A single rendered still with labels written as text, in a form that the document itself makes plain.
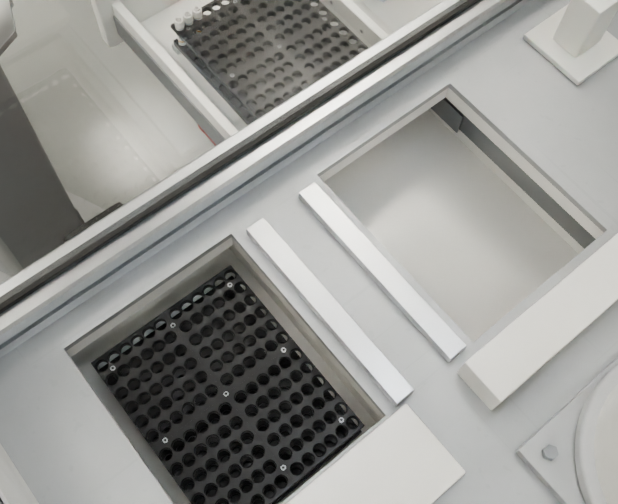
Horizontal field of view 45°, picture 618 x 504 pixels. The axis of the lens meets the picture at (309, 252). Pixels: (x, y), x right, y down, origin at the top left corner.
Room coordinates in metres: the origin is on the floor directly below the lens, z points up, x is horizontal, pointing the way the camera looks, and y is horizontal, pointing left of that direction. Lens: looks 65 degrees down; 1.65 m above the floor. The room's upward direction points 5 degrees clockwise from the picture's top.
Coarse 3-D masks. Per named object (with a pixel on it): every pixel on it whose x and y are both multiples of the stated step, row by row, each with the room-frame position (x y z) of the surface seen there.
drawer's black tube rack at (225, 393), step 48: (240, 288) 0.31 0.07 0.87; (192, 336) 0.24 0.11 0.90; (240, 336) 0.25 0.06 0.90; (288, 336) 0.25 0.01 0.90; (144, 384) 0.19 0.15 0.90; (192, 384) 0.20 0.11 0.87; (240, 384) 0.20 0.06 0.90; (288, 384) 0.21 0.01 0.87; (144, 432) 0.14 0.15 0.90; (192, 432) 0.15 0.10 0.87; (240, 432) 0.15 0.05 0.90; (288, 432) 0.16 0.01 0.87; (336, 432) 0.16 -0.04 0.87; (192, 480) 0.10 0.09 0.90; (240, 480) 0.10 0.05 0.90; (288, 480) 0.11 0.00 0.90
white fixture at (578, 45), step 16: (576, 0) 0.62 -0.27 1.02; (592, 0) 0.62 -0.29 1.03; (608, 0) 0.62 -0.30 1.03; (560, 16) 0.67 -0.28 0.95; (576, 16) 0.62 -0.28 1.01; (592, 16) 0.61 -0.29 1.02; (608, 16) 0.62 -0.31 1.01; (528, 32) 0.64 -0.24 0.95; (544, 32) 0.64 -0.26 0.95; (560, 32) 0.62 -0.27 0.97; (576, 32) 0.61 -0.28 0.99; (592, 32) 0.61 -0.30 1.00; (608, 32) 0.65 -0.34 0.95; (544, 48) 0.62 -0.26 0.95; (560, 48) 0.62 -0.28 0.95; (576, 48) 0.61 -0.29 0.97; (592, 48) 0.62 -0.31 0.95; (608, 48) 0.62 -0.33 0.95; (560, 64) 0.59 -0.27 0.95; (576, 64) 0.60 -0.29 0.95; (592, 64) 0.60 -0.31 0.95; (576, 80) 0.57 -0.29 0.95
